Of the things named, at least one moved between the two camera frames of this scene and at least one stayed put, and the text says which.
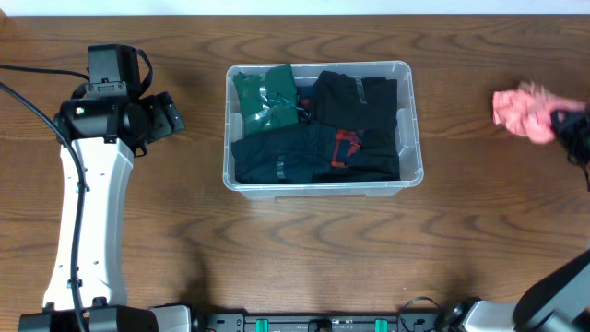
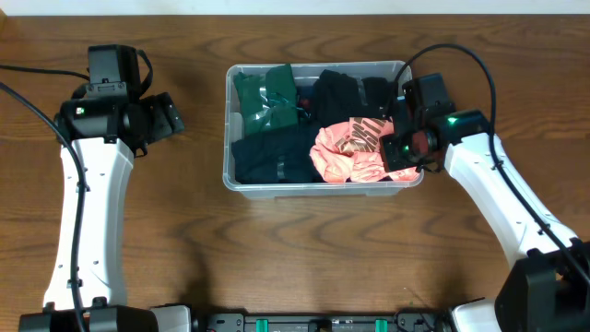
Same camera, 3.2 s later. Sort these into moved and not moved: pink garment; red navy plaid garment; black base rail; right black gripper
Moved: right black gripper; pink garment; red navy plaid garment
Not moved: black base rail
